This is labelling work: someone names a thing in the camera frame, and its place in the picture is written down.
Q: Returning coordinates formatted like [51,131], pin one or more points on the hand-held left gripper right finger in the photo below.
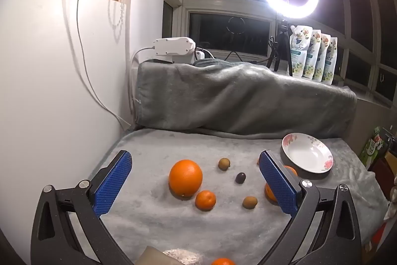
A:
[279,184]

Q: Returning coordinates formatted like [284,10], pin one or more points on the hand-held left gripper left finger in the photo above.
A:
[111,184]

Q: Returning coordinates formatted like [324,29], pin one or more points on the large orange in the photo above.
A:
[185,178]
[270,193]

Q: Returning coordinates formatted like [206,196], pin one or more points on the small brown fruit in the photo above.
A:
[224,163]
[249,202]

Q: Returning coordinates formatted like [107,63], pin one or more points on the dark purple round fruit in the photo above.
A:
[240,177]

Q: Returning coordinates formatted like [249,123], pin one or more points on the white floral plate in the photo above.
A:
[305,153]

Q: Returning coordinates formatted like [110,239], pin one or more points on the small mandarin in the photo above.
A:
[205,200]
[223,262]

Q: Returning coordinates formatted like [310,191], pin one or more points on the light grey fleece blanket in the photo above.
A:
[155,144]

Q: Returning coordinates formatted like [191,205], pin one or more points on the beige smooth object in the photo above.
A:
[152,256]

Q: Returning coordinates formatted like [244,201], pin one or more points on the dark grey fleece blanket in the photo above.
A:
[248,97]

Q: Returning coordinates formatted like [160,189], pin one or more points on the green carton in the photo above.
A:
[372,147]

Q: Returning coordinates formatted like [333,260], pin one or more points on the fuzzy speckled cloth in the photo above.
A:
[183,258]

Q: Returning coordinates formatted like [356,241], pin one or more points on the white floral refill pouch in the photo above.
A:
[314,55]
[324,58]
[299,50]
[332,61]

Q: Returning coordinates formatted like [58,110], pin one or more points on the black tripod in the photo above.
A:
[280,44]

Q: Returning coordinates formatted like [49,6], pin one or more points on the white power strip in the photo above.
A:
[173,47]

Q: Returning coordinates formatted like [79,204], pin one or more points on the white charger plug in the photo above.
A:
[201,54]

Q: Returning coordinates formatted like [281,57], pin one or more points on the white window frame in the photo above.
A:
[223,4]

